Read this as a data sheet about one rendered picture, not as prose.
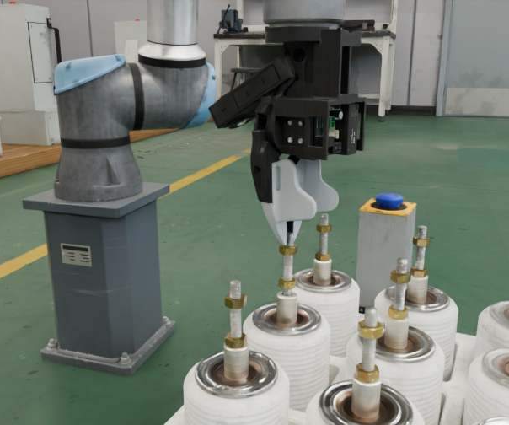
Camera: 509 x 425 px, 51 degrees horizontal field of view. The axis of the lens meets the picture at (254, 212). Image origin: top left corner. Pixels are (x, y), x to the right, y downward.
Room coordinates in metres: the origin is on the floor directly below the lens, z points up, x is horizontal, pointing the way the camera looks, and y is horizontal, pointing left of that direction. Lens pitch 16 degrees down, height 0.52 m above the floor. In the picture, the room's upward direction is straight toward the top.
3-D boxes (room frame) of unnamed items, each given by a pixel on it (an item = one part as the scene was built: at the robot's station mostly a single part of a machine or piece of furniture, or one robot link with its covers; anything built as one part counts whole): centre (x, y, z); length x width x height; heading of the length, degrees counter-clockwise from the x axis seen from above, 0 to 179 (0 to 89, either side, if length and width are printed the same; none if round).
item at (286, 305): (0.54, -0.04, 0.26); 0.02 x 0.02 x 0.03
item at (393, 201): (0.78, -0.20, 0.32); 0.04 x 0.04 x 0.02
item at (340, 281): (0.64, -0.09, 0.25); 0.08 x 0.08 x 0.01
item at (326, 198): (0.54, -0.06, 0.39); 0.06 x 0.03 x 0.09; 51
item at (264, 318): (0.54, -0.04, 0.25); 0.08 x 0.08 x 0.01
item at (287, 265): (0.54, -0.04, 0.31); 0.01 x 0.01 x 0.08
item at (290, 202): (0.51, -0.04, 0.39); 0.06 x 0.03 x 0.09; 51
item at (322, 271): (0.64, -0.09, 0.26); 0.02 x 0.02 x 0.03
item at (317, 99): (0.52, -0.05, 0.49); 0.09 x 0.08 x 0.12; 51
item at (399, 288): (0.48, -0.14, 0.30); 0.01 x 0.01 x 0.08
